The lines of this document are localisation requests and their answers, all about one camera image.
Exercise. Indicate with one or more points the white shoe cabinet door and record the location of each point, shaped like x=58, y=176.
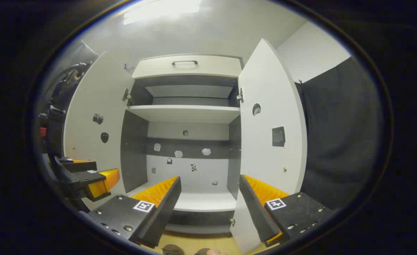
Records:
x=261, y=159
x=88, y=92

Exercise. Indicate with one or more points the metal door hinge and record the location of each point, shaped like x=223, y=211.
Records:
x=127, y=95
x=240, y=95

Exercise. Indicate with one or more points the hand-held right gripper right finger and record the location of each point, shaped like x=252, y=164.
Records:
x=252, y=209

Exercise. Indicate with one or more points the white shoe cabinet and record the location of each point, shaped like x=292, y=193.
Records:
x=194, y=198

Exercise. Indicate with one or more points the black backdrop cloth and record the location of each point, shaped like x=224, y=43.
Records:
x=336, y=141

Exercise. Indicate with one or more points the brown fuzzy shoe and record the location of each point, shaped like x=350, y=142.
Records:
x=208, y=251
x=173, y=249

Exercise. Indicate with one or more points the white cabinet shelf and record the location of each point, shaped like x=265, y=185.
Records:
x=183, y=114

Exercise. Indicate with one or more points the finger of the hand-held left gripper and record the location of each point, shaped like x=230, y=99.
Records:
x=82, y=165
x=95, y=180

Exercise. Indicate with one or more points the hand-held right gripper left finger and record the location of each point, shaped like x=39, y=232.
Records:
x=165, y=212

